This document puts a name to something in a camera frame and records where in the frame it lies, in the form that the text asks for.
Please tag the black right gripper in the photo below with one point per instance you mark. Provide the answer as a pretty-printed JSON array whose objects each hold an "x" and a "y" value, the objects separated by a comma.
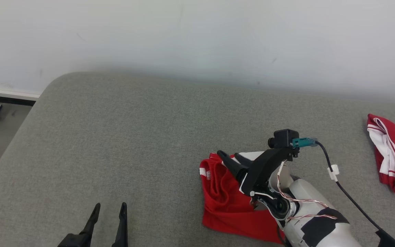
[{"x": 262, "y": 168}]

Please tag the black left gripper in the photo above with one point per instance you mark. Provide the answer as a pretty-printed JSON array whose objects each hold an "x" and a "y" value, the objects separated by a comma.
[{"x": 77, "y": 240}]

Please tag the red Bulls 23 garment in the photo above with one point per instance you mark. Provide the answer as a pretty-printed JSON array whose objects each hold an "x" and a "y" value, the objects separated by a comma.
[{"x": 225, "y": 202}]

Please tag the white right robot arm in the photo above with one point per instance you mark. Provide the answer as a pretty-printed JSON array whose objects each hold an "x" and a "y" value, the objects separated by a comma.
[{"x": 303, "y": 192}]

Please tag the grey fabric sofa cushion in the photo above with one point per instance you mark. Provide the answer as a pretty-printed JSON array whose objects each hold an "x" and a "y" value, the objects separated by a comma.
[{"x": 115, "y": 144}]

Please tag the white and black baseboard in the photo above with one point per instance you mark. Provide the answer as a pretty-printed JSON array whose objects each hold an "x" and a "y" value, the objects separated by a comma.
[{"x": 5, "y": 94}]

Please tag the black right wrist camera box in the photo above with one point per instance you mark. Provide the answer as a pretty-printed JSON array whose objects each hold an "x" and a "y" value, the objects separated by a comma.
[{"x": 285, "y": 138}]

